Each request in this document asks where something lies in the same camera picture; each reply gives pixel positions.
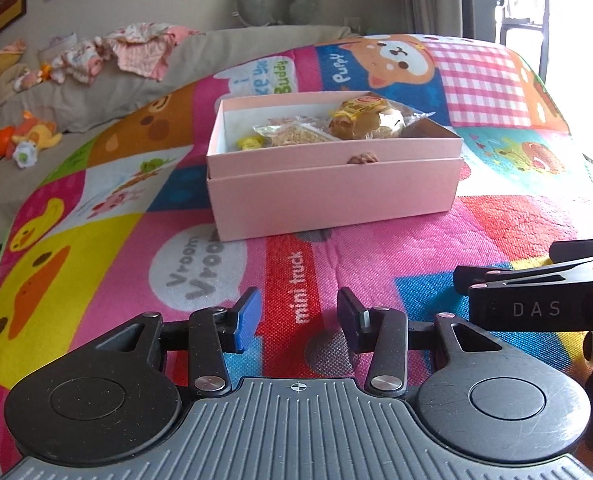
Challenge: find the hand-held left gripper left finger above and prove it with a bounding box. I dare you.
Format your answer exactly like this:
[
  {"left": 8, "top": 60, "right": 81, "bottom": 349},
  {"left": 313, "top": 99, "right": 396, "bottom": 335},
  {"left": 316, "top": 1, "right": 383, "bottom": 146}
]
[{"left": 95, "top": 287, "right": 263, "bottom": 397}]

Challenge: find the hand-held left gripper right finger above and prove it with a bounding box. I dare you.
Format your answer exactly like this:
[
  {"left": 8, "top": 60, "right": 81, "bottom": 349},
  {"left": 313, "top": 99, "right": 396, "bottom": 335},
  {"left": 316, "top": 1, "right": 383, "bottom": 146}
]
[{"left": 337, "top": 287, "right": 498, "bottom": 398}]

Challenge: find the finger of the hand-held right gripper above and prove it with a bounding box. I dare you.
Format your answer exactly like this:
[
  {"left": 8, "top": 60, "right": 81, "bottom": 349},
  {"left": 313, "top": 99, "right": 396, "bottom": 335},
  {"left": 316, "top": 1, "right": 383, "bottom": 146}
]
[
  {"left": 549, "top": 238, "right": 593, "bottom": 263},
  {"left": 453, "top": 254, "right": 593, "bottom": 294}
]

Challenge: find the pink cardboard box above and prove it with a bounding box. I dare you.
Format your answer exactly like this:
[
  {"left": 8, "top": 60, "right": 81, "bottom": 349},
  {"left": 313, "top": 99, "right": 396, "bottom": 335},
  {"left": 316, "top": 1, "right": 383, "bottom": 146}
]
[{"left": 205, "top": 90, "right": 465, "bottom": 242}]

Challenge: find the small yellow candy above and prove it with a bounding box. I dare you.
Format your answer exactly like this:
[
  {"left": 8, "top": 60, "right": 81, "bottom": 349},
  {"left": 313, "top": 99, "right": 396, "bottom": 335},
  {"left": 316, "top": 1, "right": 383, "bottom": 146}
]
[{"left": 235, "top": 133, "right": 266, "bottom": 152}]

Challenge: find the sesame snack packet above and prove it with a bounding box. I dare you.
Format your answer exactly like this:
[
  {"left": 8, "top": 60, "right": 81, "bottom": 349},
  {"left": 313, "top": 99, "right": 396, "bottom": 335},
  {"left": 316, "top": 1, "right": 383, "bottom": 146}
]
[{"left": 253, "top": 116, "right": 335, "bottom": 149}]

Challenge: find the yellow pastry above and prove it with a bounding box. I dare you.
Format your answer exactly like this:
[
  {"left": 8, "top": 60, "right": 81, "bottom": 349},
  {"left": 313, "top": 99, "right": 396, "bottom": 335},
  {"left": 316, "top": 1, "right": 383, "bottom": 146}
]
[{"left": 327, "top": 94, "right": 393, "bottom": 139}]

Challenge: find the colourful cartoon printed blanket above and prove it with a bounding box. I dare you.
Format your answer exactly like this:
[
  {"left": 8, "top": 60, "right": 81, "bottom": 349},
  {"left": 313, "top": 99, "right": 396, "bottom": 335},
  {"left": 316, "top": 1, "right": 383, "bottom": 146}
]
[{"left": 0, "top": 33, "right": 593, "bottom": 478}]

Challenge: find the wrapped bread bun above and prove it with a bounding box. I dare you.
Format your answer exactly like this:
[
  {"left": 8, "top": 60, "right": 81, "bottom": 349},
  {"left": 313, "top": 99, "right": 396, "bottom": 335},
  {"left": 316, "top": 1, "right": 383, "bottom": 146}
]
[{"left": 357, "top": 102, "right": 435, "bottom": 139}]

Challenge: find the black chair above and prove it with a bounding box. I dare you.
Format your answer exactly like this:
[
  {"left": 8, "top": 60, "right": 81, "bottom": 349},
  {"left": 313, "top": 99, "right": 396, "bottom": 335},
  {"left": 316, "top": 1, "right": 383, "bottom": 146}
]
[{"left": 495, "top": 0, "right": 551, "bottom": 82}]

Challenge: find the white green plush toy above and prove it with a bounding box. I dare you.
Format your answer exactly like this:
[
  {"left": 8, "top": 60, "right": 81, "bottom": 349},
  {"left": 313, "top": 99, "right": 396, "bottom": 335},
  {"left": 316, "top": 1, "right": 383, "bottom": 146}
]
[{"left": 12, "top": 141, "right": 39, "bottom": 170}]

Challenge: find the yellow plush toy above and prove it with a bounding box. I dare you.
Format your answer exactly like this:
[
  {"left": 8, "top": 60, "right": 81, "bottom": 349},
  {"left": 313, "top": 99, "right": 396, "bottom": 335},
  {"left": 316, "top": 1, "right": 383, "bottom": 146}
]
[{"left": 15, "top": 111, "right": 63, "bottom": 151}]

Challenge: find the pink checkered garment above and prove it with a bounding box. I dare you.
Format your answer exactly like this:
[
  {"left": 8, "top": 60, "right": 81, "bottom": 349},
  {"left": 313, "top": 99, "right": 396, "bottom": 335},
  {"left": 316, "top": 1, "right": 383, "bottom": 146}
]
[{"left": 112, "top": 22, "right": 203, "bottom": 82}]

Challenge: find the orange plush toy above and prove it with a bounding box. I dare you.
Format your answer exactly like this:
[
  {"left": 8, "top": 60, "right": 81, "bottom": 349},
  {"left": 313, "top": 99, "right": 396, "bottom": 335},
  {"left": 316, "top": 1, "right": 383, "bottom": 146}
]
[{"left": 0, "top": 126, "right": 18, "bottom": 162}]

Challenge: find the white pink floral garment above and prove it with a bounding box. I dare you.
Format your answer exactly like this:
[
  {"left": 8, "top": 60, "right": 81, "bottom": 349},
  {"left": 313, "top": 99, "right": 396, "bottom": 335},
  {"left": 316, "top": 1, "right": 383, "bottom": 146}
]
[{"left": 14, "top": 34, "right": 116, "bottom": 92}]

